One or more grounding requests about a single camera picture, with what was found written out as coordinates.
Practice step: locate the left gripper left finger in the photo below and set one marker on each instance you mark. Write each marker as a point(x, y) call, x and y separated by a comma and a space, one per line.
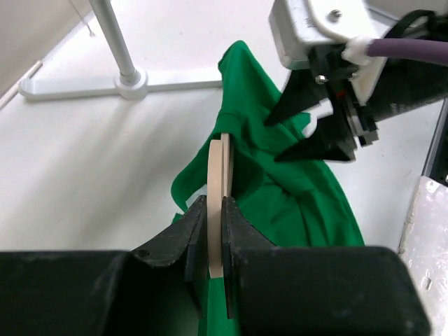
point(159, 288)

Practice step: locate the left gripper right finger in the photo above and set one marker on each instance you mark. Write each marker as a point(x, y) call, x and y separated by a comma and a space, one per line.
point(273, 290)

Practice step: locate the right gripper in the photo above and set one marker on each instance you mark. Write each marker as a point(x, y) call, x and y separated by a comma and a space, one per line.
point(334, 139)

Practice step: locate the beige plastic hanger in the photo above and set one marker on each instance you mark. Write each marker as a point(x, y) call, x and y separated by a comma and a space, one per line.
point(218, 186)

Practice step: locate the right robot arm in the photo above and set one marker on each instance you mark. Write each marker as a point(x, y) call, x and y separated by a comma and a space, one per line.
point(403, 85)

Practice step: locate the white rack base foot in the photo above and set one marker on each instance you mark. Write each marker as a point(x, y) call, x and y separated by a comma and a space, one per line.
point(153, 81)

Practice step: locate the white rack upright pole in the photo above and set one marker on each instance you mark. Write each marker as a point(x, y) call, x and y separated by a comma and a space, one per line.
point(108, 22)

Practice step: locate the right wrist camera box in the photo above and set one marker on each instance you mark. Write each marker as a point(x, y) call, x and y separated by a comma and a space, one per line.
point(298, 26)

